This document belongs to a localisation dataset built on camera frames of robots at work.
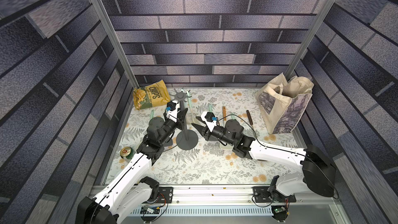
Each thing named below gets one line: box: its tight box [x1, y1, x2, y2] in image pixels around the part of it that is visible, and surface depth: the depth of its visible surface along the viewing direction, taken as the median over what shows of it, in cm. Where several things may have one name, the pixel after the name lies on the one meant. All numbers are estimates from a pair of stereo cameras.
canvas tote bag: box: [255, 72, 315, 135], surface depth 90 cm
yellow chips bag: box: [132, 79, 171, 111], surface depth 107 cm
